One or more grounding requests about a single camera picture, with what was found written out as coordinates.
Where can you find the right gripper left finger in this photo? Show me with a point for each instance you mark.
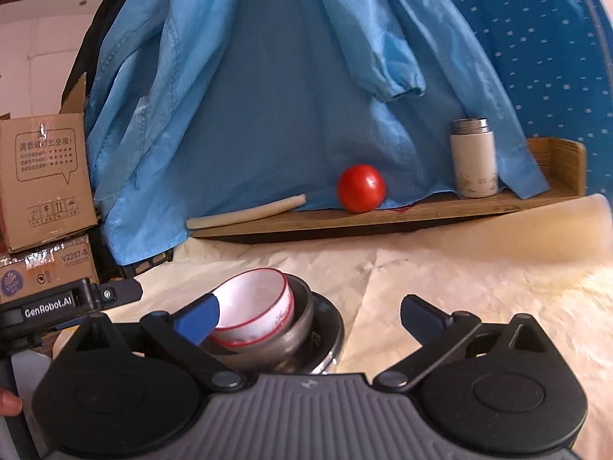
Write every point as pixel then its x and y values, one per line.
pixel 178 337

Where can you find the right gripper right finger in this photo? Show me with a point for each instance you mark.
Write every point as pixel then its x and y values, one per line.
pixel 441 337

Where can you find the large stainless steel bowl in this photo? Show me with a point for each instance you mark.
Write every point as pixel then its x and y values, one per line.
pixel 268 355

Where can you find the person's left hand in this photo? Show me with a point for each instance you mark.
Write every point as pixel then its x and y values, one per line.
pixel 10 404

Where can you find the lower cardboard box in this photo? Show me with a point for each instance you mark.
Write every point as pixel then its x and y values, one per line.
pixel 45 268

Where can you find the cardboard box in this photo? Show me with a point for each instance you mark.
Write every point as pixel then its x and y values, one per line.
pixel 45 186
pixel 45 268

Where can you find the black plastic crate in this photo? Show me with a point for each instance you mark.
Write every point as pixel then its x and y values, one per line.
pixel 135 269

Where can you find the cream rolling pin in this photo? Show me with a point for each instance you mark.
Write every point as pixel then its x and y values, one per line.
pixel 247 215

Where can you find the upper cardboard box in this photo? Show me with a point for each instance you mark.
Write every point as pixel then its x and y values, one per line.
pixel 45 186

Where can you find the cream paper table cover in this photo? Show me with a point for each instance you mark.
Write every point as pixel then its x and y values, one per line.
pixel 553 262

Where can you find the red tomato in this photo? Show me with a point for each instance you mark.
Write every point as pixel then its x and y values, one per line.
pixel 361 188

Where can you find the white thermos flask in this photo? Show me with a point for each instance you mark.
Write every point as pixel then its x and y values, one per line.
pixel 474 158

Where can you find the blue garment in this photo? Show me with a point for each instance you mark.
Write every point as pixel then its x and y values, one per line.
pixel 201 107

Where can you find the blue dotted fabric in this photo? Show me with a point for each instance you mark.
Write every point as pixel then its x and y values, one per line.
pixel 554 58

